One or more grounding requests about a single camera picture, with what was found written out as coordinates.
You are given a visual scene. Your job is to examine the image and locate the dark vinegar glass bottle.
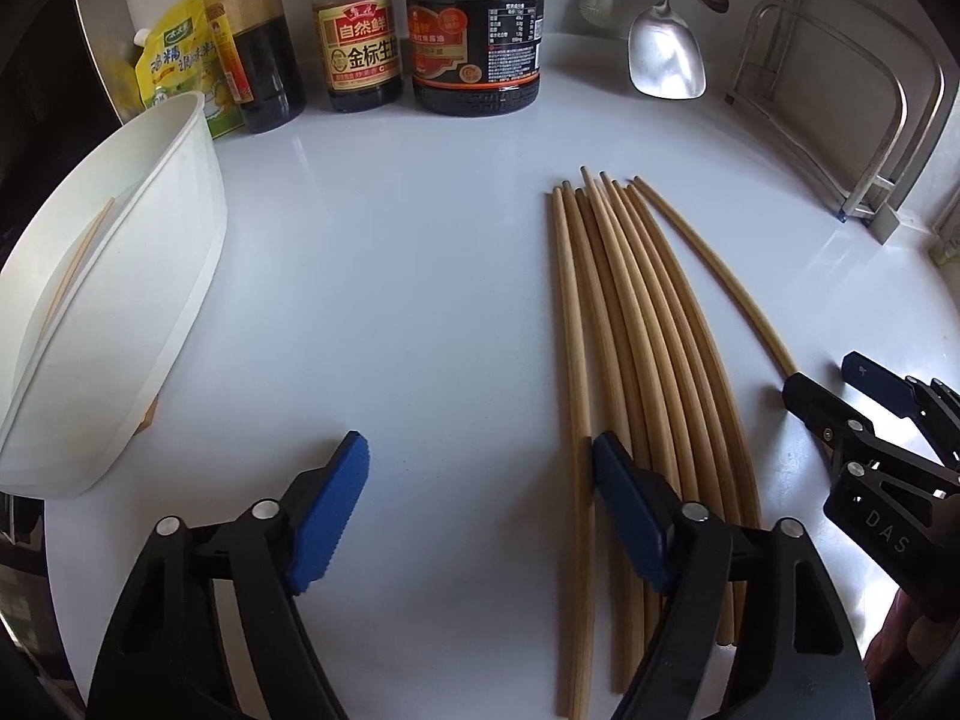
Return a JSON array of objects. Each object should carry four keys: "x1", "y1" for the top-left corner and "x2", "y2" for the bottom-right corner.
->
[{"x1": 202, "y1": 0, "x2": 307, "y2": 134}]

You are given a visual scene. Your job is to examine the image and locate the white plastic container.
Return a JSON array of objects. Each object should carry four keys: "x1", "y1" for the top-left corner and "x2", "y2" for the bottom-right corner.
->
[{"x1": 0, "y1": 90, "x2": 228, "y2": 500}]

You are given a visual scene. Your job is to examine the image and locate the dark appliance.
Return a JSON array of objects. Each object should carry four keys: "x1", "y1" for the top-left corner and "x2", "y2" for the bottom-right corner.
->
[{"x1": 0, "y1": 0, "x2": 98, "y2": 256}]

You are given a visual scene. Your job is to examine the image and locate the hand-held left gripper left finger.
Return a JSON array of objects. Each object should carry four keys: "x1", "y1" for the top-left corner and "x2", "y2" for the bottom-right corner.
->
[{"x1": 88, "y1": 431, "x2": 370, "y2": 720}]

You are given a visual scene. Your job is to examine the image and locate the yellow green seasoning pouch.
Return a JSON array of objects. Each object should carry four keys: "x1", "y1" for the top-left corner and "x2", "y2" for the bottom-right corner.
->
[{"x1": 135, "y1": 0, "x2": 245, "y2": 140}]

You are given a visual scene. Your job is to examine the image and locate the large red cap sauce jug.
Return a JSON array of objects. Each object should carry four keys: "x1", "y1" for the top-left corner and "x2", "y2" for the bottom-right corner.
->
[{"x1": 403, "y1": 0, "x2": 542, "y2": 117}]

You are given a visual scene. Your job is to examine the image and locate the stainless steel panel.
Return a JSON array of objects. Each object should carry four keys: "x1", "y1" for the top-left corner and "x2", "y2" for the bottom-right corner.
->
[{"x1": 71, "y1": 0, "x2": 151, "y2": 125}]

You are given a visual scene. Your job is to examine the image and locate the person's right hand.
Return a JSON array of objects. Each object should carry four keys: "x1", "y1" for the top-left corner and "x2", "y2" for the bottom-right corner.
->
[{"x1": 877, "y1": 585, "x2": 960, "y2": 665}]

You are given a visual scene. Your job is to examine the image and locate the metal spatula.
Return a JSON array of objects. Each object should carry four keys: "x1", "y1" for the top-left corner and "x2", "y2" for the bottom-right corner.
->
[{"x1": 628, "y1": 0, "x2": 707, "y2": 100}]

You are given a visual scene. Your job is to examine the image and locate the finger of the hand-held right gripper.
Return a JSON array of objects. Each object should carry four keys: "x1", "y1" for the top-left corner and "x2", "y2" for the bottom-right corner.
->
[
  {"x1": 840, "y1": 351, "x2": 960, "y2": 466},
  {"x1": 782, "y1": 373, "x2": 960, "y2": 622}
]

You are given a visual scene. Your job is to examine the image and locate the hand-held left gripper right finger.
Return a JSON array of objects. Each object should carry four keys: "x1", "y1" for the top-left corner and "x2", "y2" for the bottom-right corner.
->
[{"x1": 592, "y1": 431, "x2": 875, "y2": 720}]

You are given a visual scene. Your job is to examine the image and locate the row of wooden chopsticks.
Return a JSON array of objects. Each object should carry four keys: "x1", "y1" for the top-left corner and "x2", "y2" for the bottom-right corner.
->
[{"x1": 550, "y1": 165, "x2": 762, "y2": 717}]

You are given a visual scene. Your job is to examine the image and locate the light wooden chopstick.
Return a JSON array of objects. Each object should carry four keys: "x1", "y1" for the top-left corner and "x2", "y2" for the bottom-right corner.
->
[
  {"x1": 41, "y1": 197, "x2": 117, "y2": 338},
  {"x1": 634, "y1": 176, "x2": 800, "y2": 380}
]

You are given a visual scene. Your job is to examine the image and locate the metal cutting board rack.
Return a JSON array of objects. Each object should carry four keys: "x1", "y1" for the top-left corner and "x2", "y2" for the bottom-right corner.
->
[{"x1": 724, "y1": 0, "x2": 947, "y2": 224}]

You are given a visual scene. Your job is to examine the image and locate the brown label soy sauce bottle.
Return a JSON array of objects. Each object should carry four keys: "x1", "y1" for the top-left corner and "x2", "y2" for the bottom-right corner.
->
[{"x1": 313, "y1": 0, "x2": 406, "y2": 113}]

